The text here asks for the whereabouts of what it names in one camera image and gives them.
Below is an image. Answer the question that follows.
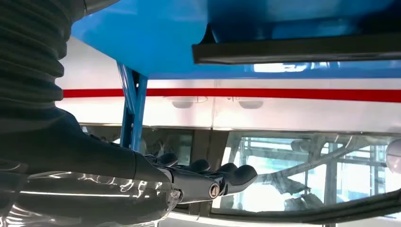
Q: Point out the blue metal shelf rack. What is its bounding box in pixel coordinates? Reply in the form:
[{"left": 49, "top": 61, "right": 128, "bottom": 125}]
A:
[{"left": 71, "top": 0, "right": 401, "bottom": 153}]

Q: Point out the white car side mirror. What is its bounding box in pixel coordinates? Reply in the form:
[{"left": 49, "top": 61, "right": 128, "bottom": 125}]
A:
[{"left": 384, "top": 139, "right": 401, "bottom": 175}]

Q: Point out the white car door handle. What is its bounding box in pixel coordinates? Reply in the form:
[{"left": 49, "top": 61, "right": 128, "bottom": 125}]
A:
[
  {"left": 163, "top": 96, "right": 209, "bottom": 110},
  {"left": 227, "top": 96, "right": 276, "bottom": 110}
]

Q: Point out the white car red stripe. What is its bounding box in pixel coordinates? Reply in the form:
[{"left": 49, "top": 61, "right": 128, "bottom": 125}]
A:
[{"left": 54, "top": 36, "right": 401, "bottom": 227}]

